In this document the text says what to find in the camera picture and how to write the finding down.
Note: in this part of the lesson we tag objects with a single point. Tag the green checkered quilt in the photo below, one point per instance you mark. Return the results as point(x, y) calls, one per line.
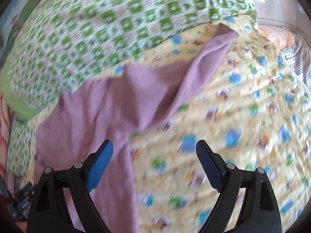
point(51, 46)

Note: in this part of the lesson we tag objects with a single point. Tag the purple knit sweater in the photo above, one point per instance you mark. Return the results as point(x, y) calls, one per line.
point(113, 108)

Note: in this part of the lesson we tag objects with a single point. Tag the orange patterned pillow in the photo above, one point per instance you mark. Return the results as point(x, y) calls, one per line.
point(280, 36)

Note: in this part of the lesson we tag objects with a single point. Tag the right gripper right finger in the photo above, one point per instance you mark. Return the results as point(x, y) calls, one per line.
point(259, 210)

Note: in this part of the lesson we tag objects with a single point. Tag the red white patterned blanket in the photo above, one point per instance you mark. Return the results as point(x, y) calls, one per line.
point(6, 118)

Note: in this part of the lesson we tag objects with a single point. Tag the striped cloth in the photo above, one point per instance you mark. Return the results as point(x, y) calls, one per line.
point(298, 59)

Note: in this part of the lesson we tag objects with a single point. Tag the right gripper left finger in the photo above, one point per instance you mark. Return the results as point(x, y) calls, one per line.
point(49, 211)

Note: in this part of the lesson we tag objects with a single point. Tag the yellow bear print bedsheet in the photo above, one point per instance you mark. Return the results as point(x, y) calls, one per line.
point(254, 112)

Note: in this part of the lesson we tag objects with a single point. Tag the green checkered pillow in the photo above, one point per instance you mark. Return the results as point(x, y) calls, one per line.
point(18, 152)

